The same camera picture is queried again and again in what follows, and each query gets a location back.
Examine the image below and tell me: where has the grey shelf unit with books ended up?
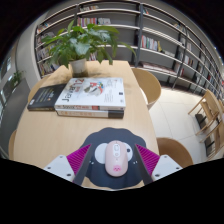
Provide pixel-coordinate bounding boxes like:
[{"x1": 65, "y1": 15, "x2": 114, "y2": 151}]
[{"x1": 34, "y1": 1, "x2": 224, "y2": 101}]

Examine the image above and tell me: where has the small distant potted plant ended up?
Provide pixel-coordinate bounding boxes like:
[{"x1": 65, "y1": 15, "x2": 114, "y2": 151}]
[{"x1": 11, "y1": 69, "x2": 26, "y2": 88}]

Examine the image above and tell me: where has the white book with dark spine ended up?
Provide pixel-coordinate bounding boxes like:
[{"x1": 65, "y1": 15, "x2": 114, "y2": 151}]
[{"x1": 55, "y1": 108, "x2": 125, "y2": 119}]

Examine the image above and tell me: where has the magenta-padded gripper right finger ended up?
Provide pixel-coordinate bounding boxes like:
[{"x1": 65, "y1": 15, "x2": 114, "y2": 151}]
[{"x1": 134, "y1": 143, "x2": 183, "y2": 185}]

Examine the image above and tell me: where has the black book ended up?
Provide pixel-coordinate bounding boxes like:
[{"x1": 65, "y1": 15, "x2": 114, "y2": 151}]
[{"x1": 27, "y1": 83, "x2": 68, "y2": 112}]

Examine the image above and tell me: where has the pink computer mouse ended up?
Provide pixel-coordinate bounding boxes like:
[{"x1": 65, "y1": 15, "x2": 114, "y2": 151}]
[{"x1": 104, "y1": 140, "x2": 128, "y2": 178}]

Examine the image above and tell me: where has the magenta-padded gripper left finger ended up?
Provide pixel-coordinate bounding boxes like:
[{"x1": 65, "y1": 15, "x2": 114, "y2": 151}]
[{"x1": 43, "y1": 143, "x2": 93, "y2": 187}]

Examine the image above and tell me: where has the green potted plant, white pot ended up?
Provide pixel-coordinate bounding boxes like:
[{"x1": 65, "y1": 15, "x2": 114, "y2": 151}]
[{"x1": 41, "y1": 19, "x2": 136, "y2": 78}]

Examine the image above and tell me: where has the black sheep-shaped mouse pad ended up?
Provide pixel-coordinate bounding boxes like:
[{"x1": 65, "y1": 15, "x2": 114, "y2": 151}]
[{"x1": 80, "y1": 127, "x2": 148, "y2": 190}]

